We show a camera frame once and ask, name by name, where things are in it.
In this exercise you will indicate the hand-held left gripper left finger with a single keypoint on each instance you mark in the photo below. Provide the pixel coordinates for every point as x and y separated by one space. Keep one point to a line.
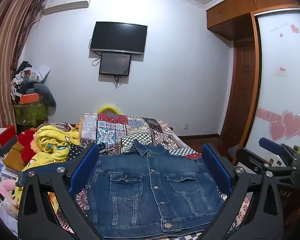
86 165

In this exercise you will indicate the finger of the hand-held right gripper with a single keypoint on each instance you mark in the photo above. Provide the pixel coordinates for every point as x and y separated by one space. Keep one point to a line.
270 145
251 158

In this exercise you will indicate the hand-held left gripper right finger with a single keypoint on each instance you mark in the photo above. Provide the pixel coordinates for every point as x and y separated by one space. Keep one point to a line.
218 167

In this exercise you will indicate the blue denim jacket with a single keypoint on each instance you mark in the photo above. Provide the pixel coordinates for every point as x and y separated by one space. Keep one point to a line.
140 192

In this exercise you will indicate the navy dotted cloth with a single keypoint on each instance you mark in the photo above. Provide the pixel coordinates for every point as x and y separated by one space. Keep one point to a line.
77 151

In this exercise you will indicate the pale purple bag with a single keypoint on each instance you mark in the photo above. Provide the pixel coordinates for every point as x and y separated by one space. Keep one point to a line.
232 152

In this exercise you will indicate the yellow cartoon blanket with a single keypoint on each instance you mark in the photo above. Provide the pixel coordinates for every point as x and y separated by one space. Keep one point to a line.
50 140

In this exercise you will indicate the patchwork bedspread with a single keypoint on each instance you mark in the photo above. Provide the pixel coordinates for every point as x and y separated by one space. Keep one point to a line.
120 130

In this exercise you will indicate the brown wooden door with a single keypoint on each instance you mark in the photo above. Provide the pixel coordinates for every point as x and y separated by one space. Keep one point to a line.
241 92

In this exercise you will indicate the red plush toy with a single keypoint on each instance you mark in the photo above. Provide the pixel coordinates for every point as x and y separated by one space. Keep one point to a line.
27 145

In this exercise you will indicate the yellow round object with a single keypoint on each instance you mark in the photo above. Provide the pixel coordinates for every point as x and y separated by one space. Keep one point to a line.
110 107

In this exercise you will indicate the brown cardboard box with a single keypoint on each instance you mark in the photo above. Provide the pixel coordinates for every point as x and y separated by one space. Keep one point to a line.
13 158

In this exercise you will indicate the green patterned bag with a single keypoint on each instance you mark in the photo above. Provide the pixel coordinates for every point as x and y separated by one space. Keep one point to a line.
31 115

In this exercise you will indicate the red and white door sticker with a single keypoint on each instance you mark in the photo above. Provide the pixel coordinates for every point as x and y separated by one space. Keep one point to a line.
281 71

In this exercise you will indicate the pink plush toy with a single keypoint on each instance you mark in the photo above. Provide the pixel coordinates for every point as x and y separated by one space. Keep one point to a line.
7 187

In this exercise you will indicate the red and white box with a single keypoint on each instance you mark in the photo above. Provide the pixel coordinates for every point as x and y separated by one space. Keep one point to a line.
5 135

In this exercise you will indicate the orange box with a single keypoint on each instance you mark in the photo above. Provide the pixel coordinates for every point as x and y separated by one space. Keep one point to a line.
28 98

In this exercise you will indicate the pile of mixed clutter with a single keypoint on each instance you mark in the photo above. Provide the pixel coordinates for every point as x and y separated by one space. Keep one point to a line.
25 77

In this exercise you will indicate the striped brown curtain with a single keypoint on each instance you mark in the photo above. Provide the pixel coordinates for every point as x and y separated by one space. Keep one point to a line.
7 55

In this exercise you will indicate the wooden overhead cabinets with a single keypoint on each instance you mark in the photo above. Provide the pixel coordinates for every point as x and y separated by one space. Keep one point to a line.
240 7

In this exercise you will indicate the white air conditioner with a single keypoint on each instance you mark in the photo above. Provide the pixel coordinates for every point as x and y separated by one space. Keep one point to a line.
67 1

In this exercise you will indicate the white wall socket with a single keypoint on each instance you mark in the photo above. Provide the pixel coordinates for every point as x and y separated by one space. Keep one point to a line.
186 126

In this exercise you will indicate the small black wall monitor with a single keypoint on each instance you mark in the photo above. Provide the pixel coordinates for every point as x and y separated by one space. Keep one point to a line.
115 63

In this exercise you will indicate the black wall television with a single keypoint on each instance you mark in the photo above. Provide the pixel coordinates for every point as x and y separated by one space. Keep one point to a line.
118 38

